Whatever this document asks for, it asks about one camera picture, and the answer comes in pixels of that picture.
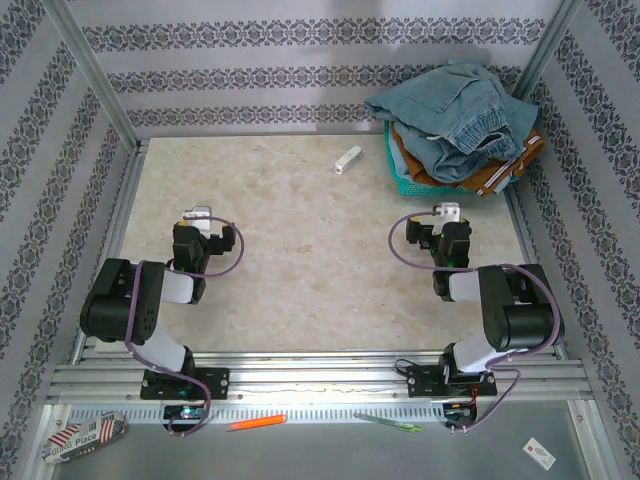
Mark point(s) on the light blue denim jeans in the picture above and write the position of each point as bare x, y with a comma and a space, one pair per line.
450, 100

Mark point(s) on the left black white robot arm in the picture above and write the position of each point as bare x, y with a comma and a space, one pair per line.
120, 300

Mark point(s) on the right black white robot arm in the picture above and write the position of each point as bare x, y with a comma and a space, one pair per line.
525, 320

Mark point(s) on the brown striped-waist trousers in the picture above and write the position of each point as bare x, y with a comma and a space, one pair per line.
492, 180

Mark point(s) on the teal plastic basket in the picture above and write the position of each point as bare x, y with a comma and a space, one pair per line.
425, 189

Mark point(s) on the pale blue garment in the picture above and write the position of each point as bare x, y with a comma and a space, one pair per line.
400, 162

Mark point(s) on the small white plastic device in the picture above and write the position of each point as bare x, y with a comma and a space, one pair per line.
347, 160

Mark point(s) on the left controller board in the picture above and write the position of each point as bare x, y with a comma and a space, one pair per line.
184, 412

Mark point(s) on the controller board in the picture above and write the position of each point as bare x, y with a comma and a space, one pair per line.
184, 412
460, 414

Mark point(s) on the right controller board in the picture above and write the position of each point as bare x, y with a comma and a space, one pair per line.
460, 414

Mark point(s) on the orange pen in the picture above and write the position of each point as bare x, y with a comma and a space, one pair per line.
257, 422

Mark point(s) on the green pen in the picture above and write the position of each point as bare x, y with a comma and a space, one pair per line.
387, 422

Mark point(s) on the flag-patterned label strip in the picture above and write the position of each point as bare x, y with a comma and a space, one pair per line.
82, 436

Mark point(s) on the small white card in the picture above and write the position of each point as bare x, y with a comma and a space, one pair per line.
539, 453

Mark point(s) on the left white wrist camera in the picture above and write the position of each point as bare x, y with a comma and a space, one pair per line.
198, 216

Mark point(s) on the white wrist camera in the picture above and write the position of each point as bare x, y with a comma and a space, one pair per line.
448, 212
198, 216

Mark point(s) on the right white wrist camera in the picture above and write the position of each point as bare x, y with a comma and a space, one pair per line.
448, 212

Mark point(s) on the aluminium side rail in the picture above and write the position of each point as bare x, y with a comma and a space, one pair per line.
125, 210
525, 235

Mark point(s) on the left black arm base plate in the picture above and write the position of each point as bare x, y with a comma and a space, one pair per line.
215, 382

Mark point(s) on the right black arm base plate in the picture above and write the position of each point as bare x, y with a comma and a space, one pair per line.
425, 382

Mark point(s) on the aluminium mounting rail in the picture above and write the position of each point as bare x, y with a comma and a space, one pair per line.
320, 375

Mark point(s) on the aluminium frame post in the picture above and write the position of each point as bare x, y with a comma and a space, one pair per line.
95, 75
542, 50

